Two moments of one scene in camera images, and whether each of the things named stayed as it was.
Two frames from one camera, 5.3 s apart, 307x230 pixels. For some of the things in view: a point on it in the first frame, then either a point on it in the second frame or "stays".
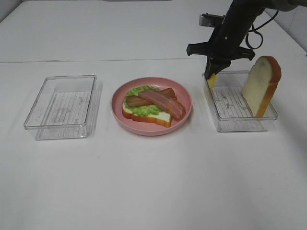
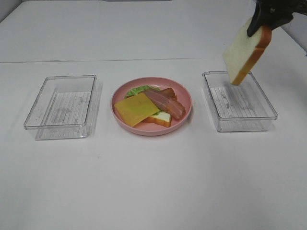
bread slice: [260, 84] to [244, 52]
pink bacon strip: [175, 109] stays
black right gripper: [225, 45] to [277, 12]
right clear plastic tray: [230, 110] stays
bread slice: [160, 118] stays
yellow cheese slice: [211, 81] to [135, 110]
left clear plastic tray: [66, 108] stays
